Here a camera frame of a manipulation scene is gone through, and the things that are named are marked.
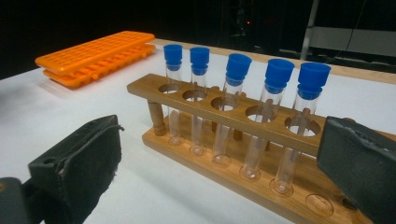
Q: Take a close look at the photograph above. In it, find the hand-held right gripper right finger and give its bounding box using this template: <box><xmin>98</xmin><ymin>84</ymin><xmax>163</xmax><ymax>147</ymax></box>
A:
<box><xmin>317</xmin><ymin>116</ymin><xmax>396</xmax><ymax>224</ymax></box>

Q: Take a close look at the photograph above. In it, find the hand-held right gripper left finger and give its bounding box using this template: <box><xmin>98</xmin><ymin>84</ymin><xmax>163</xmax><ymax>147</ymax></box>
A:
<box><xmin>21</xmin><ymin>114</ymin><xmax>125</xmax><ymax>224</ymax></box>

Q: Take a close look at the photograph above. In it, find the blue capped glass test tube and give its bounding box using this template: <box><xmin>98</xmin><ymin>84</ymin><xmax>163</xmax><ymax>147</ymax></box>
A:
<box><xmin>238</xmin><ymin>58</ymin><xmax>296</xmax><ymax>182</ymax></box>
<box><xmin>189</xmin><ymin>46</ymin><xmax>211</xmax><ymax>157</ymax></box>
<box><xmin>211</xmin><ymin>52</ymin><xmax>253</xmax><ymax>168</ymax></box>
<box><xmin>269</xmin><ymin>62</ymin><xmax>332</xmax><ymax>199</ymax></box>
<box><xmin>163</xmin><ymin>43</ymin><xmax>185</xmax><ymax>147</ymax></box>

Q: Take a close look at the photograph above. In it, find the wooden test tube rack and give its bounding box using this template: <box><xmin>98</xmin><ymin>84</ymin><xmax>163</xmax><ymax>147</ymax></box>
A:
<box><xmin>126</xmin><ymin>73</ymin><xmax>396</xmax><ymax>224</ymax></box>

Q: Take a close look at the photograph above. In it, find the orange plastic test tube rack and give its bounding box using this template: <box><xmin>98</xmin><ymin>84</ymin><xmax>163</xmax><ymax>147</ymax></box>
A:
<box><xmin>35</xmin><ymin>30</ymin><xmax>157</xmax><ymax>90</ymax></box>

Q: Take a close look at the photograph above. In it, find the white table sheet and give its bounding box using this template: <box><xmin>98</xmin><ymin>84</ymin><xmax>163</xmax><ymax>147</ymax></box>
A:
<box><xmin>0</xmin><ymin>43</ymin><xmax>396</xmax><ymax>224</ymax></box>

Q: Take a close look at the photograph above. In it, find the grey metal stand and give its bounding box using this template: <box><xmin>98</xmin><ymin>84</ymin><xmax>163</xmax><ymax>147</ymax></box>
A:
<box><xmin>300</xmin><ymin>0</ymin><xmax>396</xmax><ymax>59</ymax></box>

